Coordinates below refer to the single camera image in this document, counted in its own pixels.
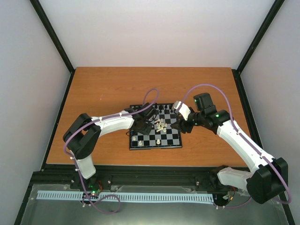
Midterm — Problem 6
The black magnetic chess board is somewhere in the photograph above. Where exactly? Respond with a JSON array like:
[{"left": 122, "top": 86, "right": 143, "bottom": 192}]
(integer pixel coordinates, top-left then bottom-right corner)
[{"left": 128, "top": 103, "right": 183, "bottom": 150}]

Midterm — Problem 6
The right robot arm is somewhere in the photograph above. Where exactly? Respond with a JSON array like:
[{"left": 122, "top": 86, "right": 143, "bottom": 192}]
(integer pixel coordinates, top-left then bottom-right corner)
[{"left": 171, "top": 93, "right": 288, "bottom": 204}]

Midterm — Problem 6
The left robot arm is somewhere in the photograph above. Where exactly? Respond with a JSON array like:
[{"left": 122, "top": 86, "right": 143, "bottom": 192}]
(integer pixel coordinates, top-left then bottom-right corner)
[{"left": 63, "top": 103, "right": 156, "bottom": 189}]

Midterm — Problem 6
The electronics board green led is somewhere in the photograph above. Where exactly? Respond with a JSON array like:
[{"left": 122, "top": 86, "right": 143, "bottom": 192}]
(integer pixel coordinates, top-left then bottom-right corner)
[{"left": 89, "top": 184, "right": 103, "bottom": 196}]

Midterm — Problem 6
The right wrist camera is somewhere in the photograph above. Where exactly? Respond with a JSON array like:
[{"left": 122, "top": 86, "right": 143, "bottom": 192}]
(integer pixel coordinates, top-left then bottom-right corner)
[{"left": 172, "top": 101, "right": 191, "bottom": 121}]

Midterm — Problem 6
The black aluminium rail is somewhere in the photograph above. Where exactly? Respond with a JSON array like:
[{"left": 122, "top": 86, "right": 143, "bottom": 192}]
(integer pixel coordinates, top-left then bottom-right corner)
[{"left": 30, "top": 164, "right": 249, "bottom": 194}]

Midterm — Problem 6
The light blue cable duct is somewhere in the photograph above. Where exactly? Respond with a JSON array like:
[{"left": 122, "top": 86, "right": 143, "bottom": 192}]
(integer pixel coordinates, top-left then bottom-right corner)
[{"left": 36, "top": 190, "right": 214, "bottom": 204}]

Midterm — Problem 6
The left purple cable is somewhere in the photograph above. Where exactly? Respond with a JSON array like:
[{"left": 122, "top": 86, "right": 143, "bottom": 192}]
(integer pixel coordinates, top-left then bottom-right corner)
[{"left": 63, "top": 88, "right": 160, "bottom": 215}]

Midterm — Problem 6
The right black frame post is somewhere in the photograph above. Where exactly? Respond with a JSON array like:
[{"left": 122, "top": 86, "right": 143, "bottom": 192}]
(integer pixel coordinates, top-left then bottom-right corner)
[{"left": 235, "top": 0, "right": 285, "bottom": 72}]

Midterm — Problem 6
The black frame post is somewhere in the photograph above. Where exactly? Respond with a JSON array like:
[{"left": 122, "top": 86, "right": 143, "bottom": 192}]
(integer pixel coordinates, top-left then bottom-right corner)
[
  {"left": 29, "top": 0, "right": 75, "bottom": 71},
  {"left": 235, "top": 0, "right": 285, "bottom": 72}
]

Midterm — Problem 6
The left black frame post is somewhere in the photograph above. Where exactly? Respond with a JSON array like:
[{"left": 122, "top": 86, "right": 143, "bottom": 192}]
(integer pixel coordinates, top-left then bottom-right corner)
[{"left": 29, "top": 0, "right": 75, "bottom": 71}]

